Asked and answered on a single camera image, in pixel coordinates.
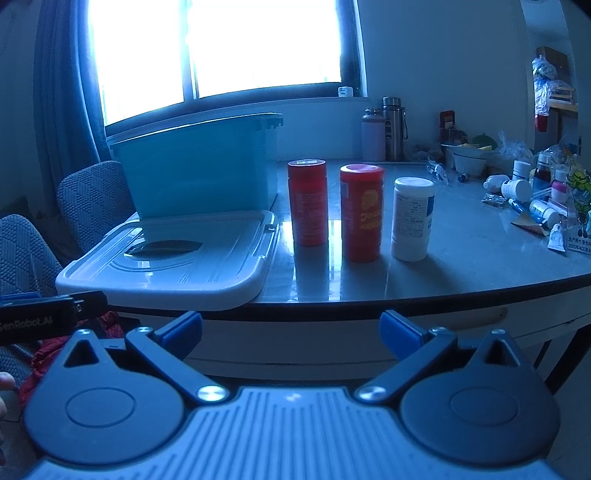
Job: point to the steel thermos flask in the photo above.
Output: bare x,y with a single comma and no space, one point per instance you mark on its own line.
393,129

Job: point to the window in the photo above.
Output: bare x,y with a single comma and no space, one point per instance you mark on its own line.
221,46

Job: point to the white plastic box lid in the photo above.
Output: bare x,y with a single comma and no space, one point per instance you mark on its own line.
217,272

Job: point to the cluster of medicine bottles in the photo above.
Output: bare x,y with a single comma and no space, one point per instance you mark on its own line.
517,188

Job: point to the white bowl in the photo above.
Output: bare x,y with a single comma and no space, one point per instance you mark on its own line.
470,162

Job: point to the blue curtain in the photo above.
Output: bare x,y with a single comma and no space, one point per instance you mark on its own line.
60,92

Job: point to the dark grey knitted blanket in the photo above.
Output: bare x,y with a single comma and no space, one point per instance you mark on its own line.
25,258

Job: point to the orange-red bottle with round cap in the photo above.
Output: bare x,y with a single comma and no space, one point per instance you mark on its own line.
361,217

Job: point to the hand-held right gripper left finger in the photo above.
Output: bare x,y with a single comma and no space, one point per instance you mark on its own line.
178,333

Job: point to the wooden shelf with bags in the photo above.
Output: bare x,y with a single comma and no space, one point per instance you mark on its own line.
554,87

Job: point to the person's left hand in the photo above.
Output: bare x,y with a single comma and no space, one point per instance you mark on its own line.
7,382

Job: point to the red wall box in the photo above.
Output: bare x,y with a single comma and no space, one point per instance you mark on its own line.
448,119

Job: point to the red bottle with cap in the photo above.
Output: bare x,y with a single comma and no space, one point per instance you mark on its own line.
308,203

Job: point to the clear plastic bag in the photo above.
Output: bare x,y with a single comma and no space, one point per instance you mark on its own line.
515,147

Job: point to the small white charger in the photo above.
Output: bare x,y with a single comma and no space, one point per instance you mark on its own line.
345,92

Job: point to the teal plastic storage box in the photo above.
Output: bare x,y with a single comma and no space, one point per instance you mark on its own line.
198,170

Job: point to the red padded jacket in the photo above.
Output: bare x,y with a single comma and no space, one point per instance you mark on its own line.
51,355

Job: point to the white bottle with blue label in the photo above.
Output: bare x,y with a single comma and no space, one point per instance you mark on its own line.
411,221

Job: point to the grey woven chair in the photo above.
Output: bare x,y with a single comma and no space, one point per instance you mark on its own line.
92,203

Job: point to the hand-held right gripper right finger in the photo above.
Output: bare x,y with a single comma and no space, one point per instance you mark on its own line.
400,333

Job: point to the cartoon printed bag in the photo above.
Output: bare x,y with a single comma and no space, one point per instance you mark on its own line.
579,203

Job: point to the pale pink drinking bottle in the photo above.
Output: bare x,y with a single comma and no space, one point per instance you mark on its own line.
373,136

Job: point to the brown syrup bottle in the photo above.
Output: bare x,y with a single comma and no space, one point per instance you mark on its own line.
543,171

